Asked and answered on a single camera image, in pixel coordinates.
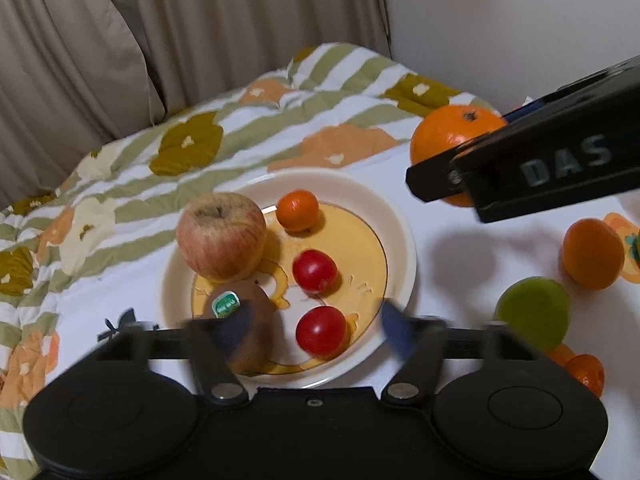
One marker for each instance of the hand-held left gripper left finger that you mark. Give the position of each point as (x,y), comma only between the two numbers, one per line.
(232,327)

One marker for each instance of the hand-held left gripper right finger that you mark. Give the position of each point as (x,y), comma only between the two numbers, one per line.
(397,330)

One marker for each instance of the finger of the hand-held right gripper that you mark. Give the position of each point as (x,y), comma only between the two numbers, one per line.
(432,177)
(575,92)

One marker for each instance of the brown kiwi with green sticker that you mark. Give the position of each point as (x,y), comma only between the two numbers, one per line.
(260,342)

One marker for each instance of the large orange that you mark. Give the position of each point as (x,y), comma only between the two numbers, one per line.
(592,252)
(445,130)

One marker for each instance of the red cherry tomato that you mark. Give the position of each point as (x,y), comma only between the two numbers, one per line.
(321,331)
(314,271)

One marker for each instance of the cream plate with duck print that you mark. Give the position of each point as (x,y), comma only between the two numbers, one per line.
(380,240)

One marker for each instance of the red apple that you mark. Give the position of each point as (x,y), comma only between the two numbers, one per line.
(222,237)

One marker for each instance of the small mandarin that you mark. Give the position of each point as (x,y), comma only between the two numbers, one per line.
(587,374)
(298,210)

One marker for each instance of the white fruit-print tablecloth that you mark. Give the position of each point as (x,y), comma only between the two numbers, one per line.
(450,270)

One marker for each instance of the green round fruit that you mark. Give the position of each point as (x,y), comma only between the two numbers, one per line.
(532,312)

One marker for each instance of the floral striped blanket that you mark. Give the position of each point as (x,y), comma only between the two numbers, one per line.
(125,170)

